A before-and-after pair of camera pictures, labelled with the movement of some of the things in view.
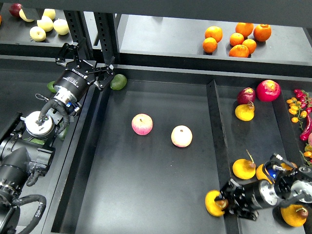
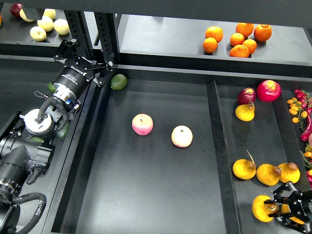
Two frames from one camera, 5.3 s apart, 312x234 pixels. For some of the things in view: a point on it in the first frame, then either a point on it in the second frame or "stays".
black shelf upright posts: [105, 22] stays
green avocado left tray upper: [37, 141] stays
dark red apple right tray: [246, 95] stays
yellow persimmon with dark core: [215, 207] to [262, 210]
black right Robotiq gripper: [248, 197] to [298, 201]
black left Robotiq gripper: [76, 78] stays
